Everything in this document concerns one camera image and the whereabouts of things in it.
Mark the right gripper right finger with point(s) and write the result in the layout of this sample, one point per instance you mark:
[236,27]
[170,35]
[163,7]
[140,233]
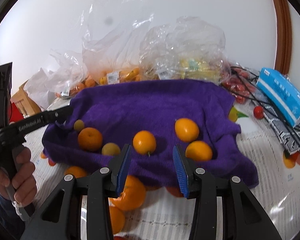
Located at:
[243,215]

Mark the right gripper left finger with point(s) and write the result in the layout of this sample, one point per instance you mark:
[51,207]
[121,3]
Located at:
[59,217]

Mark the medium orange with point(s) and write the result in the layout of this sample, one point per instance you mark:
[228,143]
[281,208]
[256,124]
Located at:
[117,219]

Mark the small glossy mandarin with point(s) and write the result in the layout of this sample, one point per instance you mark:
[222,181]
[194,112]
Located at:
[144,143]
[199,151]
[186,130]

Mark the orange with stem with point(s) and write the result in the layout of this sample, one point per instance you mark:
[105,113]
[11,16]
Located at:
[90,139]

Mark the small brown-green longan fruit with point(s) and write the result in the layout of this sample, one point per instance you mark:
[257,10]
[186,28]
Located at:
[110,149]

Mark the small red fruit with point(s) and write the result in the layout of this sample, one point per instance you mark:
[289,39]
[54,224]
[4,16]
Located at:
[119,238]

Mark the large orange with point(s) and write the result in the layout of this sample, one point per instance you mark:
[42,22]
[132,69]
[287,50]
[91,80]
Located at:
[132,196]

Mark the bag of red fruits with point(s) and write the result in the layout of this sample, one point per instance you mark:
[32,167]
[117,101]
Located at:
[241,84]

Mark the person's left hand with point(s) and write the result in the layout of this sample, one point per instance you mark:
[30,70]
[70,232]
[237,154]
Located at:
[24,181]

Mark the red box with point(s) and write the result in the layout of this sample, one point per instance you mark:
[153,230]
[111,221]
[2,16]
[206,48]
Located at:
[14,115]

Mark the wooden chair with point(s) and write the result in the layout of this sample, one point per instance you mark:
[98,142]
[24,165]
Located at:
[24,103]

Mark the white plastic bag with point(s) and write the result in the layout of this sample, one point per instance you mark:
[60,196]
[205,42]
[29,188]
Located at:
[36,89]

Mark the small clear bag of oranges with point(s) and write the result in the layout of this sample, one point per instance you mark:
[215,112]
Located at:
[72,75]

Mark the grey patterned cloth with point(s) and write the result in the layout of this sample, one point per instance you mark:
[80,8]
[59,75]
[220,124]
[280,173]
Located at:
[289,137]

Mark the loose red fruit on table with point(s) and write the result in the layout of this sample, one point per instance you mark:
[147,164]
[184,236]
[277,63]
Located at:
[258,112]

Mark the blue tissue pack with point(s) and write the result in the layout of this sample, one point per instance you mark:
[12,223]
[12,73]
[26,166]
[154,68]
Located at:
[282,93]

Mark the purple terry towel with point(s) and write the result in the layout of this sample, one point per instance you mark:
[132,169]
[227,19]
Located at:
[120,111]

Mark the clear bag of yellow fruit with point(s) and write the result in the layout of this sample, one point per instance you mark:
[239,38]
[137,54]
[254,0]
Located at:
[191,49]

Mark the brown wooden door frame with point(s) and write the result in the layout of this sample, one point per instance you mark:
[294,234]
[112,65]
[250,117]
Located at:
[284,36]

